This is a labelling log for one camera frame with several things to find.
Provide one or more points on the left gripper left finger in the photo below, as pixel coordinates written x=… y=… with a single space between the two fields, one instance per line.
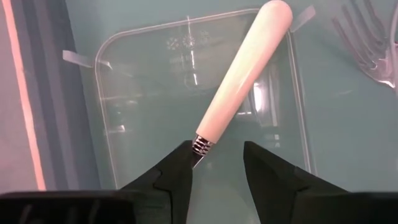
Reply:
x=177 y=174

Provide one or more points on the clear plastic bin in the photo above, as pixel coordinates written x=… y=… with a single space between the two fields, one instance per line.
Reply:
x=149 y=102

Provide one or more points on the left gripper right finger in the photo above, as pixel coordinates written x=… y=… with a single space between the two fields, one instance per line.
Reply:
x=273 y=180

